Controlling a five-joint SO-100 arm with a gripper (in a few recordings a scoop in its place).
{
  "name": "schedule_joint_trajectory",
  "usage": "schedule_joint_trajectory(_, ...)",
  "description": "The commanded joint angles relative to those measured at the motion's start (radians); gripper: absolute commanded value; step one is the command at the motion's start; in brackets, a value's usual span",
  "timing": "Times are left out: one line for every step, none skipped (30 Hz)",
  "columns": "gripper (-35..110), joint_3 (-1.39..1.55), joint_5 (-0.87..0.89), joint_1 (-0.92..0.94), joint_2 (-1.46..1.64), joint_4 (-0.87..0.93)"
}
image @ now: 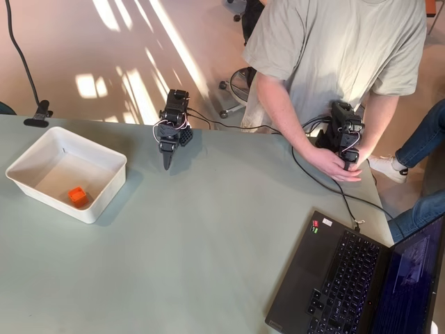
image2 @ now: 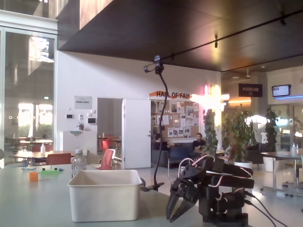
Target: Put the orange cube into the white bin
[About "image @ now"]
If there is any black laptop cable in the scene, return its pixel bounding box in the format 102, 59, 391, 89
291, 116, 364, 232

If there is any black laptop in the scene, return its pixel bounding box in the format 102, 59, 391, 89
264, 209, 445, 334

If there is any person's right forearm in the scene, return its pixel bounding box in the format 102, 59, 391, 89
255, 72, 325, 154

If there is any black leader arm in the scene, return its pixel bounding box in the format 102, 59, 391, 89
314, 100, 366, 171

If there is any orange cube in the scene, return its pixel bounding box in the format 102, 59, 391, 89
67, 186, 90, 209

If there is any person in black clothes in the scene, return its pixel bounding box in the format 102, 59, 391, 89
241, 0, 269, 47

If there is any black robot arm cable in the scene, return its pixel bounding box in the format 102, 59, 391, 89
186, 108, 283, 135

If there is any person's right hand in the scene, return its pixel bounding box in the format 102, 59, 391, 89
311, 145, 363, 184

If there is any black gooseneck clamp mount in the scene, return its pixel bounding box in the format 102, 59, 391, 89
3, 0, 54, 127

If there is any white sneaker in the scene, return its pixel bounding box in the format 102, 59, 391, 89
368, 154, 410, 184

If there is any white plastic bin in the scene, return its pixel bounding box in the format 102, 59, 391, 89
5, 125, 128, 225

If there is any black power cable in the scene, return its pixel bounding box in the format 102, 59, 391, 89
330, 180, 406, 239

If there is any person in beige t-shirt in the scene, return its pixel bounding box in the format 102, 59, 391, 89
241, 0, 428, 135

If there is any person's left forearm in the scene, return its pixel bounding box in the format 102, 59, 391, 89
355, 86, 400, 166

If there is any chrome stool with casters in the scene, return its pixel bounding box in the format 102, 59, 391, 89
218, 67, 259, 119

